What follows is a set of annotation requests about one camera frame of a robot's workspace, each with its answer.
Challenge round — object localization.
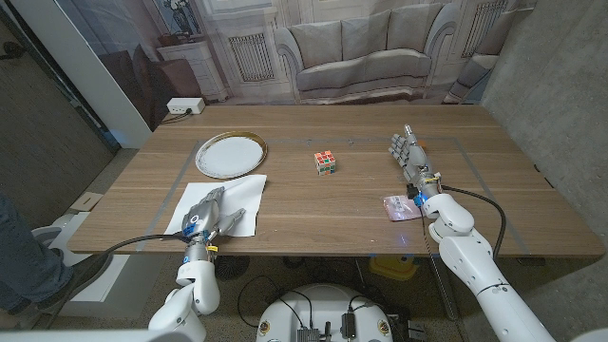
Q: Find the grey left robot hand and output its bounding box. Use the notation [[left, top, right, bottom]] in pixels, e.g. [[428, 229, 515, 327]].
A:
[[181, 185, 247, 246]]

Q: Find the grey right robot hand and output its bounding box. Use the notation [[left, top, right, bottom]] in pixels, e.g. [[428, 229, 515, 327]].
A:
[[388, 123, 442, 197]]

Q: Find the white paper sheet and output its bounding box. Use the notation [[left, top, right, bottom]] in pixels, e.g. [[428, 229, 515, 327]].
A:
[[163, 174, 268, 238]]

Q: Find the gold-rimmed paper plate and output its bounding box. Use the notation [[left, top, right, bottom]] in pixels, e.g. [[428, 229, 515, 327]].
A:
[[195, 130, 269, 181]]

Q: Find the pink plastic packet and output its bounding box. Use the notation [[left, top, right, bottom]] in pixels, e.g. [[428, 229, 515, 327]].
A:
[[382, 194, 425, 222]]

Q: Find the black round floor fan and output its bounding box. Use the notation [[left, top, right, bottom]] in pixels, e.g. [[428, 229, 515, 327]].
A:
[[213, 255, 251, 282]]

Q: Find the Rubik's cube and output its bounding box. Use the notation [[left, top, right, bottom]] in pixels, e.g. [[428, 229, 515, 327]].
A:
[[313, 149, 337, 177]]

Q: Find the yellow object under table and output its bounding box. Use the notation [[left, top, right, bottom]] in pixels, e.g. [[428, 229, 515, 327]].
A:
[[369, 255, 419, 281]]

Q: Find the white power strip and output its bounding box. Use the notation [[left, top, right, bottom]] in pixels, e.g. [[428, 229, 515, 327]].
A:
[[165, 97, 206, 115]]

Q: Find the printed living room backdrop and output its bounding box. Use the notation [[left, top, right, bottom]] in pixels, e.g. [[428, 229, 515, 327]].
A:
[[54, 0, 538, 132]]

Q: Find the grey table leg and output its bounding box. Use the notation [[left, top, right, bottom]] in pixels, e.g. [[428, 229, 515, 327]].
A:
[[429, 256, 460, 320]]

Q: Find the white robot torso base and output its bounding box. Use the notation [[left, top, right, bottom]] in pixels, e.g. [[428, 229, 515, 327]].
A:
[[256, 283, 394, 342]]

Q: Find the white floor stand base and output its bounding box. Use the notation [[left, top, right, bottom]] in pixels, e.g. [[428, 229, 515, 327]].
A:
[[30, 211, 96, 267]]

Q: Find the person in blue jeans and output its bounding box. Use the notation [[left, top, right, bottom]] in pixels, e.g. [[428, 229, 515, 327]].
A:
[[0, 192, 113, 314]]

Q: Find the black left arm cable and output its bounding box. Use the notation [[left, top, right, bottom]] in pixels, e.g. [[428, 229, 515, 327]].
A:
[[42, 232, 191, 329]]

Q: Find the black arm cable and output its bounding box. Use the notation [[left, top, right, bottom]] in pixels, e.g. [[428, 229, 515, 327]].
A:
[[42, 232, 191, 329], [441, 184, 507, 260]]

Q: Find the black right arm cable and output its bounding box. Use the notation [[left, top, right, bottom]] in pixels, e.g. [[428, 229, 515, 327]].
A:
[[441, 184, 507, 260]]

